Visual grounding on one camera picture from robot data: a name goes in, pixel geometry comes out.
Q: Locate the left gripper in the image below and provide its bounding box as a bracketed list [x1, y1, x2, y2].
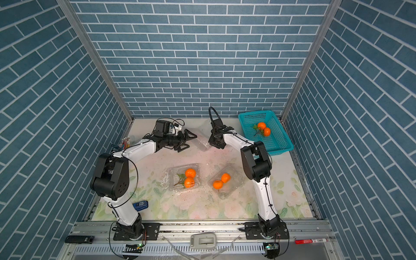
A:
[162, 129, 196, 152]

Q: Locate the clear container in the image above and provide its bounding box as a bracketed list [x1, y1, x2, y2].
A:
[167, 164, 201, 192]
[208, 164, 246, 199]
[191, 131, 211, 152]

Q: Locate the orange pair with leaves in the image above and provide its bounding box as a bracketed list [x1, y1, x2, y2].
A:
[253, 122, 271, 137]

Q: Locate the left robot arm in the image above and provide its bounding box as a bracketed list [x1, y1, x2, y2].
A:
[90, 118, 197, 229]

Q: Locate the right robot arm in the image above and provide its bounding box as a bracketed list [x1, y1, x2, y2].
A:
[209, 118, 281, 234]

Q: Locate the front left orange pair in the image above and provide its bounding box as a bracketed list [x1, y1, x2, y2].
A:
[174, 168, 196, 189]

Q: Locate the front right orange pair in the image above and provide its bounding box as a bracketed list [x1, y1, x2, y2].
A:
[212, 173, 231, 190]

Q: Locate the teal plastic basket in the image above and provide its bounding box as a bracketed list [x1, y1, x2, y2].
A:
[238, 110, 294, 156]

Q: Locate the pink pen cup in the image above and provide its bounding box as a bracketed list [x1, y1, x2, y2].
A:
[112, 137, 130, 152]

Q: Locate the blue card on table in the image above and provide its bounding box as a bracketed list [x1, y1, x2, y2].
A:
[133, 200, 149, 212]

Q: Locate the red marker pen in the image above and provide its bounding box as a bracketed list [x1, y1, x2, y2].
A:
[295, 238, 328, 244]

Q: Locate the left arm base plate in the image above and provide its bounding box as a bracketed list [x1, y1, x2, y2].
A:
[111, 223, 161, 242]

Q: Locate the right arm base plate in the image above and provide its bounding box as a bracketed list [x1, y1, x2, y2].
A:
[238, 222, 290, 240]

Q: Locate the grey box on rail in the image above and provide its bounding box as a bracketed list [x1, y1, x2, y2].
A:
[190, 232, 217, 250]

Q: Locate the black device on rail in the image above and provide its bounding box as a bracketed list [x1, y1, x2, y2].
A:
[65, 235, 95, 244]

